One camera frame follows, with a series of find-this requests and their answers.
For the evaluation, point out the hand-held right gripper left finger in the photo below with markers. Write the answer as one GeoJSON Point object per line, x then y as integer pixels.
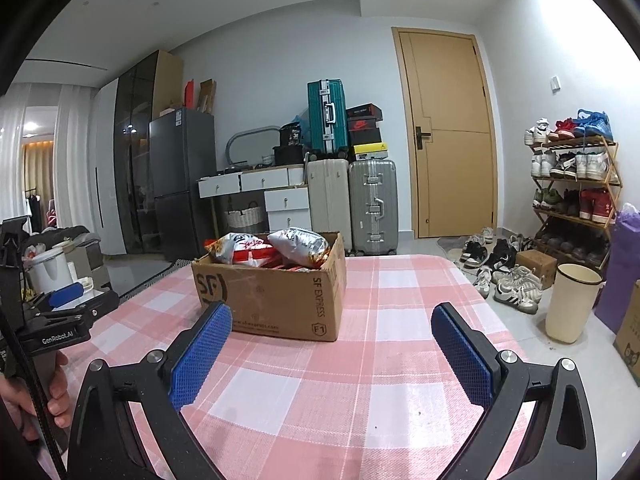
{"type": "Point", "coordinates": [200, 355]}

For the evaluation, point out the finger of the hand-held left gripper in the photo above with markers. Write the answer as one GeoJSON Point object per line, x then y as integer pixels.
{"type": "Point", "coordinates": [100, 305]}
{"type": "Point", "coordinates": [65, 295]}

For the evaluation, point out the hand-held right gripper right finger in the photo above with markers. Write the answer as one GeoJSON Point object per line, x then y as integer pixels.
{"type": "Point", "coordinates": [462, 355]}

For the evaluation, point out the brown cardboard box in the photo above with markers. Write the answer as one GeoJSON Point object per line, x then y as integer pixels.
{"type": "Point", "coordinates": [280, 300]}

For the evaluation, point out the white red snack packet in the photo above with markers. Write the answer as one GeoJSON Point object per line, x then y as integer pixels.
{"type": "Point", "coordinates": [235, 249]}

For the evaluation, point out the large red snack packet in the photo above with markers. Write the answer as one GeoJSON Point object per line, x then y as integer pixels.
{"type": "Point", "coordinates": [262, 259]}

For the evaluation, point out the silver orange snack packet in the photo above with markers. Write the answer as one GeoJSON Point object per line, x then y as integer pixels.
{"type": "Point", "coordinates": [300, 245]}

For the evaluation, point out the person's left hand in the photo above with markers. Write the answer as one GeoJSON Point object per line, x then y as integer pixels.
{"type": "Point", "coordinates": [57, 395]}

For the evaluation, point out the dark clothes pile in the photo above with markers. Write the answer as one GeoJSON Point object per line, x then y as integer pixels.
{"type": "Point", "coordinates": [65, 235]}

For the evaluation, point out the pink plaid tablecloth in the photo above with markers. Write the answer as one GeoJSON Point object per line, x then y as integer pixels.
{"type": "Point", "coordinates": [390, 310]}

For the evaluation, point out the scattered pairs of shoes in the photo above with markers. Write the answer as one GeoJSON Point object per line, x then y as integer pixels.
{"type": "Point", "coordinates": [515, 285]}

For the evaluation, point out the grey doormat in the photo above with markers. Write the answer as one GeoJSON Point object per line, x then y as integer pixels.
{"type": "Point", "coordinates": [450, 247]}

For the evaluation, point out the small cardboard box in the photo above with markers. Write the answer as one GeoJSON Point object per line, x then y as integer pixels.
{"type": "Point", "coordinates": [535, 267]}

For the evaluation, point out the cream waste bin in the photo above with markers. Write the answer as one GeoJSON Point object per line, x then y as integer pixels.
{"type": "Point", "coordinates": [570, 310]}

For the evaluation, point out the white wardrobe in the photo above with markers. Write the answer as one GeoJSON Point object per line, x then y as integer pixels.
{"type": "Point", "coordinates": [107, 175]}

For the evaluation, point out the tan curtain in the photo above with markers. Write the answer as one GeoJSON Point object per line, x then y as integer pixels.
{"type": "Point", "coordinates": [40, 170]}

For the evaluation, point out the white sheer curtain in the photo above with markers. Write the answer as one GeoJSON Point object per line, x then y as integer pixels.
{"type": "Point", "coordinates": [75, 160]}

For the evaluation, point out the white woven basket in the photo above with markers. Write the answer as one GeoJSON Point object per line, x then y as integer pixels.
{"type": "Point", "coordinates": [245, 219]}

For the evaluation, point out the dark glass cabinet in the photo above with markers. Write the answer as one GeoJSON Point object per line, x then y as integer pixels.
{"type": "Point", "coordinates": [132, 160]}

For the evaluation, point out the dark grey refrigerator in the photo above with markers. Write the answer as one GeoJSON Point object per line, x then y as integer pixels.
{"type": "Point", "coordinates": [182, 170]}

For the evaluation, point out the printed cardboard box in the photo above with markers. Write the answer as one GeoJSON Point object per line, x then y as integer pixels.
{"type": "Point", "coordinates": [629, 330]}

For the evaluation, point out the tan wooden door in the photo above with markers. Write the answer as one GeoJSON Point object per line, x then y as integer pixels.
{"type": "Point", "coordinates": [450, 185]}

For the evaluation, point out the silver suitcase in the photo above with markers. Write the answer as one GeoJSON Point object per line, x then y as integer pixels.
{"type": "Point", "coordinates": [372, 205]}

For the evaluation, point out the white dresser with drawers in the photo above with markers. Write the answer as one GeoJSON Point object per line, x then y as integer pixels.
{"type": "Point", "coordinates": [285, 200]}

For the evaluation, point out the purple bag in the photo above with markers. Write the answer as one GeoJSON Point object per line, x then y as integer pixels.
{"type": "Point", "coordinates": [620, 270]}

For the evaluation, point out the beige suitcase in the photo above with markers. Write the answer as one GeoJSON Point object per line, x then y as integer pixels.
{"type": "Point", "coordinates": [327, 205]}

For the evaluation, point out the rows of assorted sneakers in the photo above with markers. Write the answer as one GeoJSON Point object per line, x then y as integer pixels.
{"type": "Point", "coordinates": [565, 165]}

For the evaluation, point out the oval grey framed mirror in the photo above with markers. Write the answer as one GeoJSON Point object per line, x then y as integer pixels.
{"type": "Point", "coordinates": [250, 142]}

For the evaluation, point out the black storage box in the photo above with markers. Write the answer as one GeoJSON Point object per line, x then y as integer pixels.
{"type": "Point", "coordinates": [288, 155]}

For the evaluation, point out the yellow black shoe box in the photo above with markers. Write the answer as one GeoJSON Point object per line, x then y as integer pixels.
{"type": "Point", "coordinates": [370, 152]}

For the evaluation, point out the flat brown cardboard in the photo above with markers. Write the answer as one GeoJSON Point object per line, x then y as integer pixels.
{"type": "Point", "coordinates": [207, 96]}

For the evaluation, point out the black printed bag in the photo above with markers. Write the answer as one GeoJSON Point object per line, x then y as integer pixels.
{"type": "Point", "coordinates": [291, 135]}

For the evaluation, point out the red black shoe box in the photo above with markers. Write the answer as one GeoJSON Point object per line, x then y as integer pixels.
{"type": "Point", "coordinates": [365, 125]}

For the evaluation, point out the blue plastic bag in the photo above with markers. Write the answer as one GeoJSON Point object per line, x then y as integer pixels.
{"type": "Point", "coordinates": [301, 122]}

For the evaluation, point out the teal suitcase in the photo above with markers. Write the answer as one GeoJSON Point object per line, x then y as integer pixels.
{"type": "Point", "coordinates": [325, 115]}

